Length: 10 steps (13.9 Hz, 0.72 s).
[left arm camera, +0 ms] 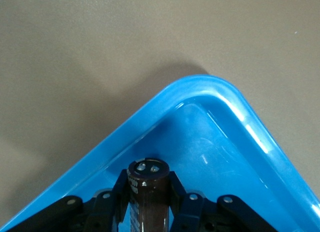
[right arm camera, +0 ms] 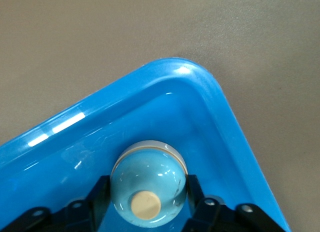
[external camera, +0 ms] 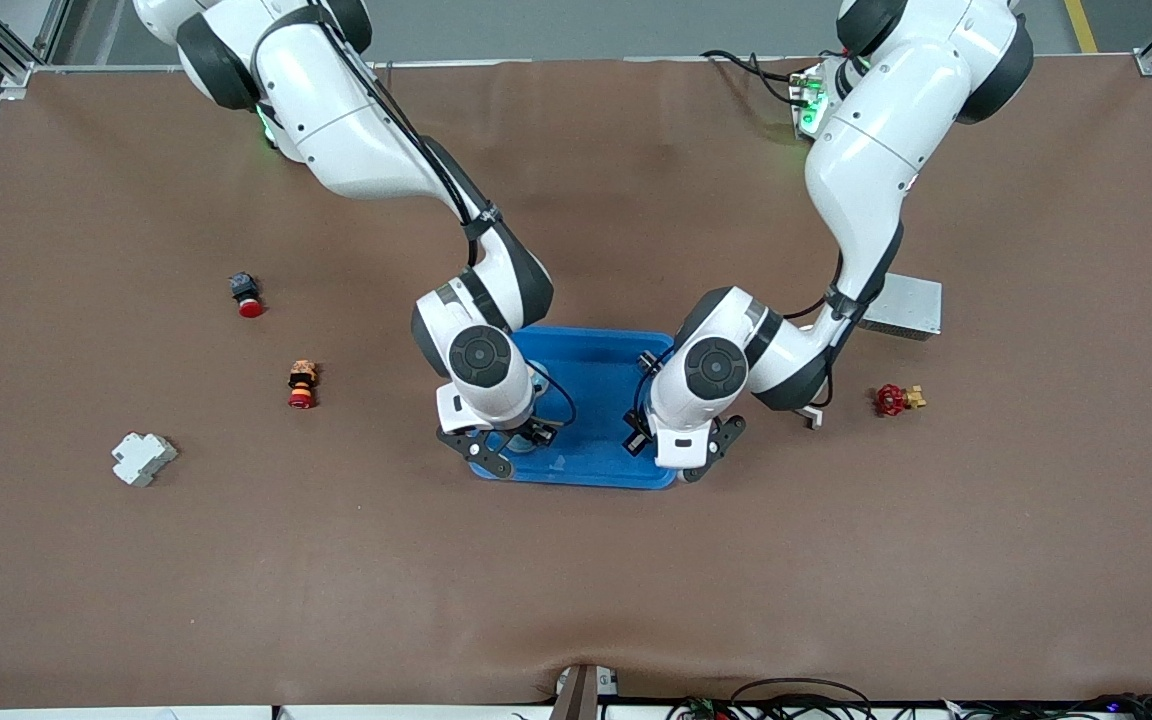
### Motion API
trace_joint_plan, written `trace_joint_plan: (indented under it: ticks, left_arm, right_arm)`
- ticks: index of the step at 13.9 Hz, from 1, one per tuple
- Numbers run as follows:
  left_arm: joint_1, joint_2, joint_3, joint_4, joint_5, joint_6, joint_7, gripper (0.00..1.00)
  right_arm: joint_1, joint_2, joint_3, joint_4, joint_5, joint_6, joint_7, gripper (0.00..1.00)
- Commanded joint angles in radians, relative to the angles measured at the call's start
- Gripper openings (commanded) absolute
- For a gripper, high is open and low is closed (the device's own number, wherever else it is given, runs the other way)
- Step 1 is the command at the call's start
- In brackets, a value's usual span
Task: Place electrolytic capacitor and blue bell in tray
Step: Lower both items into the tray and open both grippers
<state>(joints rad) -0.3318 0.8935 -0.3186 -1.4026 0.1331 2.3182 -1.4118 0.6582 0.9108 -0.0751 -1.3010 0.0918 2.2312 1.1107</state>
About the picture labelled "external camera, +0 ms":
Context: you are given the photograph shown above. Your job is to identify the blue plastic tray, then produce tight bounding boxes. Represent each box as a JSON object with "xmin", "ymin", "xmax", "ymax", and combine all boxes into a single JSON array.
[{"xmin": 469, "ymin": 326, "xmax": 682, "ymax": 491}]

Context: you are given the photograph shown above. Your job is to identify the red emergency stop button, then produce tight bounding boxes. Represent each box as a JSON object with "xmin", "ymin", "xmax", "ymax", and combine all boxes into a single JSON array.
[{"xmin": 229, "ymin": 272, "xmax": 265, "ymax": 319}]

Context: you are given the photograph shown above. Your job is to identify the silver metal power supply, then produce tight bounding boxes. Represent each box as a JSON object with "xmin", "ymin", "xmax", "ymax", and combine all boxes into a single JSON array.
[{"xmin": 858, "ymin": 272, "xmax": 944, "ymax": 342}]

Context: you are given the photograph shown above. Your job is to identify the white circuit breaker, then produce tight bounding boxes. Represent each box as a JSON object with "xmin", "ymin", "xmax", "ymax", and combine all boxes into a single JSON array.
[{"xmin": 112, "ymin": 431, "xmax": 179, "ymax": 488}]

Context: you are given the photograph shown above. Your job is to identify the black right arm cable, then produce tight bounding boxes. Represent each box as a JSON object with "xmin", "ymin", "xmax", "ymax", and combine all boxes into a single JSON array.
[{"xmin": 316, "ymin": 5, "xmax": 578, "ymax": 429}]

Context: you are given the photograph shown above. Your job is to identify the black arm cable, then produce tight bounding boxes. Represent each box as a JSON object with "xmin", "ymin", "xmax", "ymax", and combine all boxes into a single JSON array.
[
  {"xmin": 316, "ymin": 5, "xmax": 578, "ymax": 429},
  {"xmin": 634, "ymin": 250, "xmax": 847, "ymax": 416}
]

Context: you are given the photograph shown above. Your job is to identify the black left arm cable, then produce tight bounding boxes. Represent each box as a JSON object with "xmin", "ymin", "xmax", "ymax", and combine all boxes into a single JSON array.
[{"xmin": 634, "ymin": 250, "xmax": 847, "ymax": 416}]

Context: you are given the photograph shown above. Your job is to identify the brass valve red handle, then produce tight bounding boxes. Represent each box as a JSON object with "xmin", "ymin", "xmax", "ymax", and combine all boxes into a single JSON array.
[{"xmin": 874, "ymin": 383, "xmax": 928, "ymax": 418}]

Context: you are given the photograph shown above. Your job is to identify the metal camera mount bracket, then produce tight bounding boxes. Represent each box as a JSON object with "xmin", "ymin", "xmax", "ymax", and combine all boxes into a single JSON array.
[{"xmin": 549, "ymin": 664, "xmax": 621, "ymax": 720}]

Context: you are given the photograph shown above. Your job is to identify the black base power cable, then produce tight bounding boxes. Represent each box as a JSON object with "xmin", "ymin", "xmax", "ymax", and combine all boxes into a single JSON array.
[{"xmin": 701, "ymin": 48, "xmax": 807, "ymax": 106}]

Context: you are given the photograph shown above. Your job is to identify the black cable bundle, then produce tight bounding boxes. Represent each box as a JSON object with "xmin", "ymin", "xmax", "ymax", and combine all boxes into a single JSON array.
[{"xmin": 666, "ymin": 678, "xmax": 1152, "ymax": 720}]

